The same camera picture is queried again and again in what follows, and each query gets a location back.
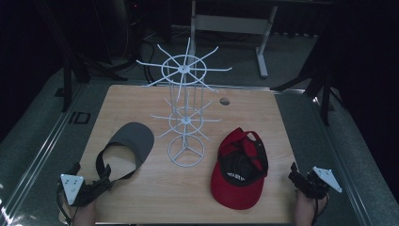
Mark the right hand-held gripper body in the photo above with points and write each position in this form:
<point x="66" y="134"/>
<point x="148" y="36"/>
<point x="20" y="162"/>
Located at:
<point x="313" y="188"/>

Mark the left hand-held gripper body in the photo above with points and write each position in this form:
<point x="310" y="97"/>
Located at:
<point x="72" y="188"/>

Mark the grey sun visor cap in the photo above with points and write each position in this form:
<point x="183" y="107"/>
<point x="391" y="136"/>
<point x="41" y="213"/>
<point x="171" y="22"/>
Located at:
<point x="135" y="138"/>

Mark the red baseball cap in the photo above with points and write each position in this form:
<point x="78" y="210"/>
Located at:
<point x="232" y="191"/>

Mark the person's right hand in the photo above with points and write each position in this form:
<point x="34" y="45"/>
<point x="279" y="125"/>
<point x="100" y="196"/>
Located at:
<point x="307" y="207"/>

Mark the person's left hand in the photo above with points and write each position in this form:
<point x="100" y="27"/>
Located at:
<point x="84" y="215"/>

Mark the black tripod stand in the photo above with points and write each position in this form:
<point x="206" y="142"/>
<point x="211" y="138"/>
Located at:
<point x="324" y="94"/>

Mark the black stand with legs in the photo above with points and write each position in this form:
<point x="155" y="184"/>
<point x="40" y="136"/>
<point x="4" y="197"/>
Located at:
<point x="67" y="84"/>

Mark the dark equipment cabinet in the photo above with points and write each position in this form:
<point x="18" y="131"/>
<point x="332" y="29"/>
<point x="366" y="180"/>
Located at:
<point x="135" y="25"/>

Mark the aluminium floor rail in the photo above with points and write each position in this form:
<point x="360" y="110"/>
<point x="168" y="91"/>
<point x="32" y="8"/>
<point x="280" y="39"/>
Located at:
<point x="40" y="147"/>
<point x="338" y="157"/>

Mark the white metal desk frame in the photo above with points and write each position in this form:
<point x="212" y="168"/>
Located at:
<point x="232" y="24"/>

